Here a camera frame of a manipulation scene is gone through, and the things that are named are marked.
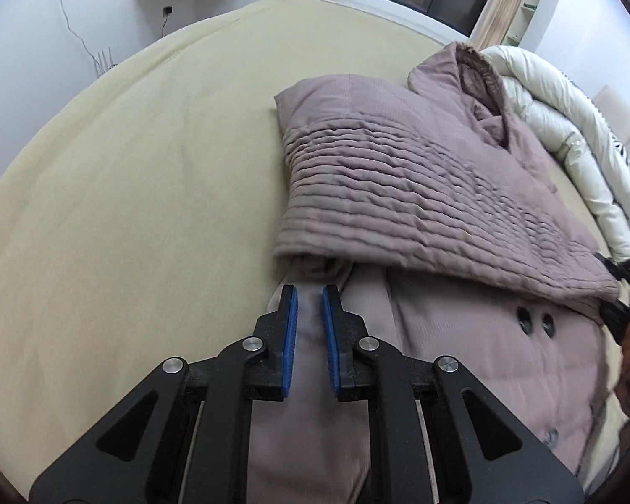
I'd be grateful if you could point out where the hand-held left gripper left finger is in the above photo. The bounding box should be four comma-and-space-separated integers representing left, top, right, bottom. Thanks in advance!
29, 283, 300, 504

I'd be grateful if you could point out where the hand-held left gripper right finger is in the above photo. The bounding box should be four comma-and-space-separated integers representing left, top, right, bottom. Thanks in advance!
320, 283, 585, 504

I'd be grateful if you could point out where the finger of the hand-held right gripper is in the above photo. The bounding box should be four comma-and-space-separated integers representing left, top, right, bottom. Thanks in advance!
593, 252, 630, 289
598, 298, 630, 343

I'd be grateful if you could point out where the mauve quilted coat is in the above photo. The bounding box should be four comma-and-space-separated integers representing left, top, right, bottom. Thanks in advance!
244, 41, 630, 504

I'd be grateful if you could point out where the zebra striped pillow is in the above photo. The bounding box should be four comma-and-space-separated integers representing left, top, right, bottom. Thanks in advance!
562, 76, 630, 190

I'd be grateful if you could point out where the white padded headboard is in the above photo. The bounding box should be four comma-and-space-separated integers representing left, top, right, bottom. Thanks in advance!
594, 84, 630, 144

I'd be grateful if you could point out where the white puffy duvet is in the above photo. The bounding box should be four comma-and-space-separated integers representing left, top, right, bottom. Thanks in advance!
478, 45, 630, 263

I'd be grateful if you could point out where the beige bed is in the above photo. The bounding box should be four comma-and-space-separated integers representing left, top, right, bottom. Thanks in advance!
0, 0, 630, 504

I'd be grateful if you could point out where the beige curtain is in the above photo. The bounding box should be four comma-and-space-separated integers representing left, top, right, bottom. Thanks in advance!
470, 0, 539, 52

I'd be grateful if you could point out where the white router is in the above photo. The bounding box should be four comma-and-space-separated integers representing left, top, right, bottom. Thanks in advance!
93, 48, 117, 76

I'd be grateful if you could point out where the white wall shelf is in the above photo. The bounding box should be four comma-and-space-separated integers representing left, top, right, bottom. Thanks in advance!
507, 0, 553, 49

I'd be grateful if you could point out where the thin wall cable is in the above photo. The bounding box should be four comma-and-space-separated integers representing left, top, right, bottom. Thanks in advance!
52, 0, 102, 71

